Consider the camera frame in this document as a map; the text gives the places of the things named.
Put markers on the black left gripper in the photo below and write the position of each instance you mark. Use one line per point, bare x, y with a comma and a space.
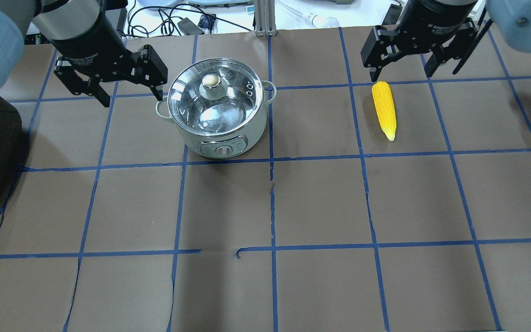
87, 40

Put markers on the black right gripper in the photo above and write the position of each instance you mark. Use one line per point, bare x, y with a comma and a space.
436, 22

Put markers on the yellow corn cob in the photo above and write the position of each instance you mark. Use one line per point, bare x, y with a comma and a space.
385, 109

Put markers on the glass pot lid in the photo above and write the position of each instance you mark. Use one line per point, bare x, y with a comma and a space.
215, 97

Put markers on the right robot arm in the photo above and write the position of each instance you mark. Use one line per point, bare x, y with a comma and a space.
513, 17

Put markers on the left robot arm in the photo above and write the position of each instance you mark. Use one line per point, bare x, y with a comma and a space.
15, 18

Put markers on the white electric cooking pot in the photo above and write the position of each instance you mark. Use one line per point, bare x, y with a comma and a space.
230, 145

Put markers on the black box at back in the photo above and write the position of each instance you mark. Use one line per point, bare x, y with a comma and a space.
117, 18

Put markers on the black power adapter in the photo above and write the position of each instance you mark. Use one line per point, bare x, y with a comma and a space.
189, 28

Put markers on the white light bulb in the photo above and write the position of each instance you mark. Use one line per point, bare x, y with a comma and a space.
318, 21

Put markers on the brown paper table mat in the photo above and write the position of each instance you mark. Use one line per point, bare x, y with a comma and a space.
113, 224

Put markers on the aluminium profile post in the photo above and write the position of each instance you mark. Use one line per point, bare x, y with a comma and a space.
264, 17

